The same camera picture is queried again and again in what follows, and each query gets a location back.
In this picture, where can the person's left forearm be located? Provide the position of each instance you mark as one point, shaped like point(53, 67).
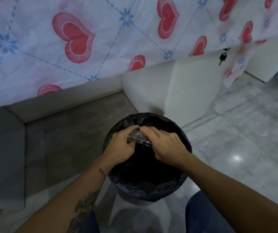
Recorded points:
point(78, 196)

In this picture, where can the clear plastic wrapper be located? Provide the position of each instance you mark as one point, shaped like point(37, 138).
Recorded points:
point(139, 139)

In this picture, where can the white drawer cabinet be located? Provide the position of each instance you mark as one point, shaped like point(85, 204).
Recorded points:
point(177, 89)

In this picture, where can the person's left fingers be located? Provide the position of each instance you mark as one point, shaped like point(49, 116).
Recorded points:
point(130, 133)

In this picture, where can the round trash bin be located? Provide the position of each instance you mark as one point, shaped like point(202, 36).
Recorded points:
point(141, 201)

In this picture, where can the person's right forearm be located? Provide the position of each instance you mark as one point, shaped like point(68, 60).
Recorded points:
point(228, 198)

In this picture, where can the black cabinet key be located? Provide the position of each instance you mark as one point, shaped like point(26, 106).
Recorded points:
point(222, 57)

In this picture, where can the person's right thumb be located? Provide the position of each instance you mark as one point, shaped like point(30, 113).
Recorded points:
point(142, 130)

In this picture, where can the person's left hand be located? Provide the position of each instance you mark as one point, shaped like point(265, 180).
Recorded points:
point(120, 146)

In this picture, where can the person's right hand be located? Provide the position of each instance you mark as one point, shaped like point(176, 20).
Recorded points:
point(165, 145)

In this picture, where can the white heart print tablecloth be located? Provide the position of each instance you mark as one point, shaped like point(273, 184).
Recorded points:
point(80, 41)

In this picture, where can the person's blue jeans leg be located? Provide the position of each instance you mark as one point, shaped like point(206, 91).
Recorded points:
point(204, 213)

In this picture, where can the black trash bag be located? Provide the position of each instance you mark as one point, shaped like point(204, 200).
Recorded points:
point(151, 172)

